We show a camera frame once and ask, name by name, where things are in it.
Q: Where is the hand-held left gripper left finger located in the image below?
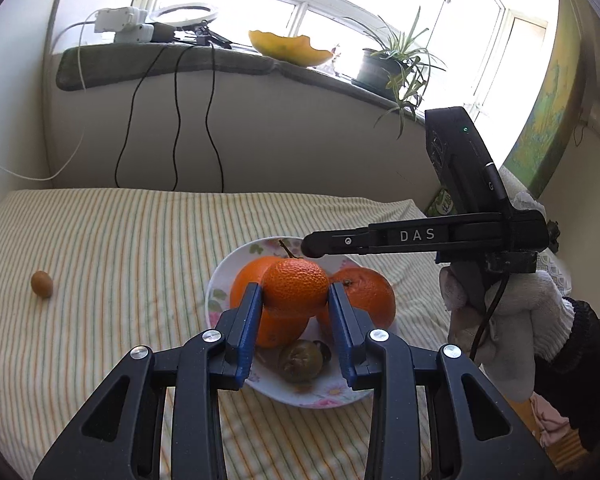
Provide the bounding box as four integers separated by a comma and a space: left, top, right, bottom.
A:
32, 282, 266, 480

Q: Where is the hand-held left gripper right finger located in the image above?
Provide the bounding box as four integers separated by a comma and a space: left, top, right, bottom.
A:
327, 282, 561, 480

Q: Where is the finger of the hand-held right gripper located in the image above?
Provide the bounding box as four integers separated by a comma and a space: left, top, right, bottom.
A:
300, 224, 384, 257

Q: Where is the large orange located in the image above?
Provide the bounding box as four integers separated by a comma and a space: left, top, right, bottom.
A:
229, 256, 313, 349
316, 267, 397, 343

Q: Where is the tangerine with stem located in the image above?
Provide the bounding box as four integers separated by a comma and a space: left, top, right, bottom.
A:
262, 240, 330, 318

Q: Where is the floral white plate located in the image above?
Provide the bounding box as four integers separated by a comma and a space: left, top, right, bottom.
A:
206, 236, 381, 410

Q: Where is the person's right forearm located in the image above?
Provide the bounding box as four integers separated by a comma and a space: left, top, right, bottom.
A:
532, 297, 600, 453

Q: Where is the person's right hand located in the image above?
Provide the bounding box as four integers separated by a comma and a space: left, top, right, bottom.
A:
439, 167, 577, 404

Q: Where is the green printed box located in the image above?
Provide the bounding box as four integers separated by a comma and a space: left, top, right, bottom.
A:
427, 187, 456, 217

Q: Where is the dark olive plum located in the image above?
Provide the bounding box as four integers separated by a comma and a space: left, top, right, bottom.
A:
279, 339, 326, 385

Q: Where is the potted spider plant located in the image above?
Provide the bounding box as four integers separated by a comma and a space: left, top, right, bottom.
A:
342, 7, 448, 141

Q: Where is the striped cloth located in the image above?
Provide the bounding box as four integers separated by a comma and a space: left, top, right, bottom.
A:
0, 187, 546, 480

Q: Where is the small brown kiwi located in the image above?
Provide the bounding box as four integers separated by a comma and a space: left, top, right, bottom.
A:
31, 270, 54, 299

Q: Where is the pink cloth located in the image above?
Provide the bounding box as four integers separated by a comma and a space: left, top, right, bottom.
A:
530, 392, 573, 448

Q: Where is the grey windowsill mat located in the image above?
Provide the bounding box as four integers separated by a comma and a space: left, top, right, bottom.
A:
56, 42, 426, 122

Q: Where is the white power adapter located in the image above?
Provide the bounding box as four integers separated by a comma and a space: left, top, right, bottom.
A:
94, 6, 148, 34
115, 24, 154, 44

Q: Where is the green yellow wall painting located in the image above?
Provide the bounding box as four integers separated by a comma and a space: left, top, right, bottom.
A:
500, 5, 588, 198

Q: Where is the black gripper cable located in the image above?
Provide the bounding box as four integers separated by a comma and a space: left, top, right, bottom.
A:
469, 270, 510, 363

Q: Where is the white window frame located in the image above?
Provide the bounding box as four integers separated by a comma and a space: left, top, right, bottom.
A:
55, 0, 561, 126

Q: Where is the white cable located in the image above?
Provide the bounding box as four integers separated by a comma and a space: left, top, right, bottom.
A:
0, 19, 98, 182

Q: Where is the ring light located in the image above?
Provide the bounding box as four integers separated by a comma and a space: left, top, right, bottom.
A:
149, 2, 233, 51

